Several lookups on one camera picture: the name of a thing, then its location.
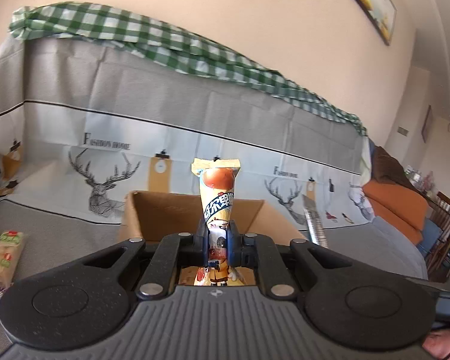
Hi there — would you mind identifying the cardboard box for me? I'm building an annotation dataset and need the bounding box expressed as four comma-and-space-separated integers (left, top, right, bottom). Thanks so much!
119, 191, 316, 301

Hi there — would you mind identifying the orange cushion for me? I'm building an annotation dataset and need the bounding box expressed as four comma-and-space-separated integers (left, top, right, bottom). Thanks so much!
362, 180, 428, 245

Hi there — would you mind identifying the wooden chair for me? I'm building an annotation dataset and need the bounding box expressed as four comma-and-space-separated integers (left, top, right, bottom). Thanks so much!
426, 192, 450, 275

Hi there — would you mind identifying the grey deer print cover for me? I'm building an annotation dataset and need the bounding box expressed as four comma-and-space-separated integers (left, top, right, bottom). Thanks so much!
0, 38, 374, 229

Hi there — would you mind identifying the green checkered cloth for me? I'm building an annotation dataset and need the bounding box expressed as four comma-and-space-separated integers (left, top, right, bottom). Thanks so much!
9, 2, 368, 137

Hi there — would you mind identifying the silver stick snack packet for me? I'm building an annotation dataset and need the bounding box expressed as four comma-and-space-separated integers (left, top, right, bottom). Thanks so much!
302, 195, 328, 248

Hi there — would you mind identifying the brown blanket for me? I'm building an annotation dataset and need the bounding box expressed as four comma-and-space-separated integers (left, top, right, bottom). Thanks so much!
371, 146, 418, 193

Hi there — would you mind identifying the rice cracker snack pack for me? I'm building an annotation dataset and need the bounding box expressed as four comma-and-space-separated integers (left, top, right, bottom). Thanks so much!
0, 231, 26, 289

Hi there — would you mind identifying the yellow ice cream cone packet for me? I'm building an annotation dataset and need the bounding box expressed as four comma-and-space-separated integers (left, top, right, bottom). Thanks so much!
191, 158, 245, 287

